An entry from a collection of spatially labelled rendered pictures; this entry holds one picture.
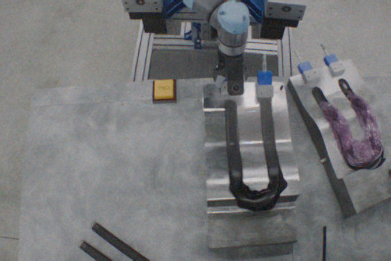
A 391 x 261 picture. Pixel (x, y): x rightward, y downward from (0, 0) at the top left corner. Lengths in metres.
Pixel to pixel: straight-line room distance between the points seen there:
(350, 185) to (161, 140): 0.61
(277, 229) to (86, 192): 0.60
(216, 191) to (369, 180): 0.47
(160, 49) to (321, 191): 1.24
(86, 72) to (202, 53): 0.72
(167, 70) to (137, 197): 0.98
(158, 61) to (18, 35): 1.14
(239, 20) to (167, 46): 1.23
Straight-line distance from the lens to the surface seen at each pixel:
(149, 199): 1.24
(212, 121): 1.21
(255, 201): 1.16
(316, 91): 1.34
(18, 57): 2.69
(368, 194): 1.21
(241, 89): 1.08
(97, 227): 1.22
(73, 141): 1.35
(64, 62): 2.51
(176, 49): 2.12
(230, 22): 0.93
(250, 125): 1.21
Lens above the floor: 2.00
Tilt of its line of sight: 69 degrees down
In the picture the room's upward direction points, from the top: 5 degrees counter-clockwise
